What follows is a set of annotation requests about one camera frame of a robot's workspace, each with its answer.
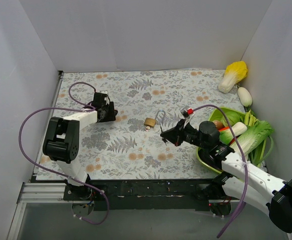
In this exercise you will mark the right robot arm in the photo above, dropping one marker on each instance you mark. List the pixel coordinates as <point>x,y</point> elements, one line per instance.
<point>242,180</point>

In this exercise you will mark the green round cabbage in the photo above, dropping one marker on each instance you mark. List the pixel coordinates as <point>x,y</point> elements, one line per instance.
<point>232,117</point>

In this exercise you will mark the brown kiwi potato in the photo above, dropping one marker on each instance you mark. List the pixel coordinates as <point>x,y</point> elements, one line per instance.
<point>218,124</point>

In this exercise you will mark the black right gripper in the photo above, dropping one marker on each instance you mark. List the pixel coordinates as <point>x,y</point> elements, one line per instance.
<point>180,135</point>

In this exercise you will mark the yellow white napa cabbage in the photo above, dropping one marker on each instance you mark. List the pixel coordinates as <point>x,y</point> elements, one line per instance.
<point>233,74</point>

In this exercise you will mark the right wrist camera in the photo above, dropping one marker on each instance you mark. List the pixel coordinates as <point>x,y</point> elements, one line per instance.
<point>188,114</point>

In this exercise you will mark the green leafy lettuce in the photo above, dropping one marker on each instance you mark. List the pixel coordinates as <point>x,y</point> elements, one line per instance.
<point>253,141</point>

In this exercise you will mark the green plastic basket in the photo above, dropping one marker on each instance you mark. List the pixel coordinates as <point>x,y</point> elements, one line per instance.
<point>217,115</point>

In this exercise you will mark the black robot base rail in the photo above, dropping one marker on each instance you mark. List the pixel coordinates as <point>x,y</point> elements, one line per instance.
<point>153,194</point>

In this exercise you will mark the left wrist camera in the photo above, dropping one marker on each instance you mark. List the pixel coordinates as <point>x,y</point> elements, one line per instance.
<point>105,96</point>

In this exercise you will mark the orange carrot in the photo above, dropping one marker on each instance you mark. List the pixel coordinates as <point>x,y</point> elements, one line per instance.
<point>224,129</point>

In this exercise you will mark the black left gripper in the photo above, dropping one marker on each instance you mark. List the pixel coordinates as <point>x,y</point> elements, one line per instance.
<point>109,111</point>

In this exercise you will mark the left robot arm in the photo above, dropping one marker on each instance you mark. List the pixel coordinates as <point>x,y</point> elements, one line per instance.
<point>61,143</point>

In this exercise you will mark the white bok choy stalk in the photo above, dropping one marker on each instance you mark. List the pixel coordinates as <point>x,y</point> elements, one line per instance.
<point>238,129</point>

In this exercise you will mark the brass padlock silver shackle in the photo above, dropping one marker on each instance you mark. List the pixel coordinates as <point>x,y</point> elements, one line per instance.
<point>158,120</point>

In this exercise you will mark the floral table mat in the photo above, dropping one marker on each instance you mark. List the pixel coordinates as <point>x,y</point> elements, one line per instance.
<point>123,149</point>

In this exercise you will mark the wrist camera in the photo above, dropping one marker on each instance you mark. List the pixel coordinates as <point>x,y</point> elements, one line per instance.
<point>188,114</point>
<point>105,96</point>

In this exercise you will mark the white radish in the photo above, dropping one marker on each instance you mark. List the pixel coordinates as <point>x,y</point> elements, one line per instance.
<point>244,96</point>

